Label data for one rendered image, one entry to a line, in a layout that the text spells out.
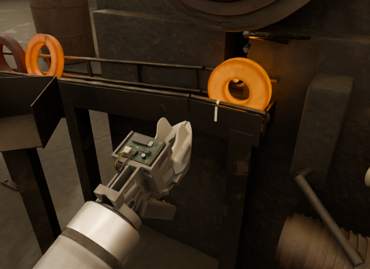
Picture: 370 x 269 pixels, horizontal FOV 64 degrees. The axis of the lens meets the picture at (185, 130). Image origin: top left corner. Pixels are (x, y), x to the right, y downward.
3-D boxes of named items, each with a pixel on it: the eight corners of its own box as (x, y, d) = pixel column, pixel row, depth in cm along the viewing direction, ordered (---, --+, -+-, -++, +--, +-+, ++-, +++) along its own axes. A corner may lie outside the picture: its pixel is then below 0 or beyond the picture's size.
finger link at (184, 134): (200, 107, 50) (172, 146, 45) (203, 131, 54) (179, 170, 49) (183, 103, 51) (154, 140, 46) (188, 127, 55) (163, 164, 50)
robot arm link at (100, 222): (130, 275, 40) (79, 245, 44) (150, 242, 43) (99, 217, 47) (108, 248, 34) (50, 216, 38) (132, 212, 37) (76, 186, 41)
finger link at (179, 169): (197, 147, 50) (170, 189, 45) (198, 152, 51) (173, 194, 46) (173, 139, 52) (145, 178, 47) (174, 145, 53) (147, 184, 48)
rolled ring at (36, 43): (20, 42, 113) (28, 43, 115) (30, 90, 113) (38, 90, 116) (50, 26, 103) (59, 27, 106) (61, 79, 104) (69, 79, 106)
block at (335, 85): (297, 156, 80) (316, 69, 67) (328, 165, 76) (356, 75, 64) (287, 178, 71) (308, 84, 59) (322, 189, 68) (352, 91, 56)
